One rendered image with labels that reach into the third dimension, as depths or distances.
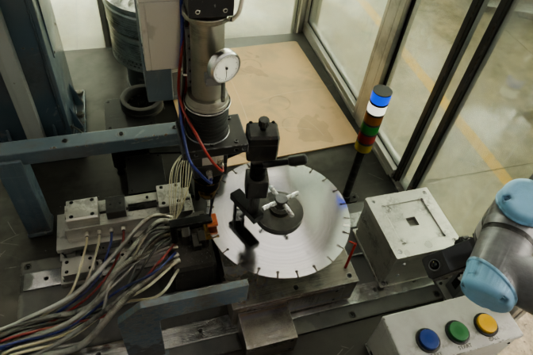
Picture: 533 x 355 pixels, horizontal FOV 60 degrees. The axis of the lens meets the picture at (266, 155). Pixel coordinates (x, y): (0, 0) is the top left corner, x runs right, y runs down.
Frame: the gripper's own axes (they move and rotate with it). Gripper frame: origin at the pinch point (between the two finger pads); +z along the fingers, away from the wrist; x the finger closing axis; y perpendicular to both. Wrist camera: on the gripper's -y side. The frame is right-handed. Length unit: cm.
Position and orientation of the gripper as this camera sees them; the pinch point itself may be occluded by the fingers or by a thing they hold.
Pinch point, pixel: (458, 274)
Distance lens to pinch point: 108.2
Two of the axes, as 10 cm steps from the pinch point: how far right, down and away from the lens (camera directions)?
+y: 9.7, -2.3, 0.2
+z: 1.1, 5.3, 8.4
